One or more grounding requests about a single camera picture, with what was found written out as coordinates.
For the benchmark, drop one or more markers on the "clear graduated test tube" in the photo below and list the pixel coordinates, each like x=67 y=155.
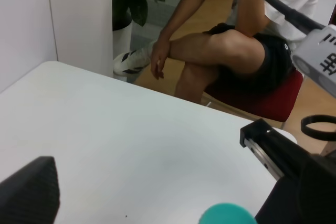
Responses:
x=226 y=213

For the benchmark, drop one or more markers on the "seated person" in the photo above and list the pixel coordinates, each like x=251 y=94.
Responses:
x=250 y=51

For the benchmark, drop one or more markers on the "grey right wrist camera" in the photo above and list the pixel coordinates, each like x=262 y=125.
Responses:
x=315 y=58

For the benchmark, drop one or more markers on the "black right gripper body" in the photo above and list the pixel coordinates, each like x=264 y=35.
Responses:
x=305 y=183

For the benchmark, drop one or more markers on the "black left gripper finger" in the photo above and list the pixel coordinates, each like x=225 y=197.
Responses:
x=31 y=194

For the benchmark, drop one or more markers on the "red chair seat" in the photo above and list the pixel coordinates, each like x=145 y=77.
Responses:
x=276 y=105

